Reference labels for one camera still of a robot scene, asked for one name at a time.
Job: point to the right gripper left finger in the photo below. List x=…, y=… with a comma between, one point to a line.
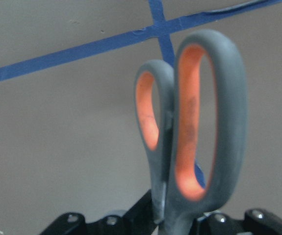
x=138, y=220

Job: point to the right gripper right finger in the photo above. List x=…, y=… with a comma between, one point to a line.
x=256, y=221

